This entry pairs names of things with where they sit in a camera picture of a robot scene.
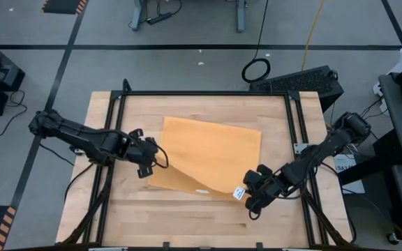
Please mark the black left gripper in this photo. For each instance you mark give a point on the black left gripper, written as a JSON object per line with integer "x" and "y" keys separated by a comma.
{"x": 141, "y": 164}

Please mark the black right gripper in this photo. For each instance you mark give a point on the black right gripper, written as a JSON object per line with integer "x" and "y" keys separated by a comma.
{"x": 257, "y": 174}

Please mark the orange waffle towel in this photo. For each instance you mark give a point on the orange waffle towel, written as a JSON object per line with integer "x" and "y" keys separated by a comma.
{"x": 208, "y": 150}

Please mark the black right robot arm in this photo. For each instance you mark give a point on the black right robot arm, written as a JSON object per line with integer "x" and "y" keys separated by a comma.
{"x": 326, "y": 146}

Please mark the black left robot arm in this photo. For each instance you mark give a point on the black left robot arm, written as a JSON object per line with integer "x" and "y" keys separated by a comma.
{"x": 82, "y": 137}

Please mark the black computer tower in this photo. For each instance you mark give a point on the black computer tower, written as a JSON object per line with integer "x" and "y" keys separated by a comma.
{"x": 302, "y": 82}

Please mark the black power strip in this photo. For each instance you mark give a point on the black power strip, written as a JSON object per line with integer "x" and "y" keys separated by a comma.
{"x": 159, "y": 18}

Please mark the grey desk leg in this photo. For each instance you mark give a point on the grey desk leg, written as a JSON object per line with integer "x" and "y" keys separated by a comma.
{"x": 139, "y": 14}
{"x": 241, "y": 17}

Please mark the black caster wheel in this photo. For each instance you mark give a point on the black caster wheel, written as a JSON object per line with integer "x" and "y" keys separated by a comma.
{"x": 393, "y": 238}

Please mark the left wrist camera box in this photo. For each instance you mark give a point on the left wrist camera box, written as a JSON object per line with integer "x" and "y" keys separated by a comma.
{"x": 134, "y": 149}

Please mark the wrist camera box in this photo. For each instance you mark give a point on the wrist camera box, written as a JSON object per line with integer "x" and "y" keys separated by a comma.
{"x": 134, "y": 149}
{"x": 272, "y": 187}

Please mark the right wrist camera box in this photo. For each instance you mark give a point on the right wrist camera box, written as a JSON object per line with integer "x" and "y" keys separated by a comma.
{"x": 272, "y": 187}

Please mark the black metal table frame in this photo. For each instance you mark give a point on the black metal table frame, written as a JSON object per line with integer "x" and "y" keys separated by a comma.
{"x": 204, "y": 93}

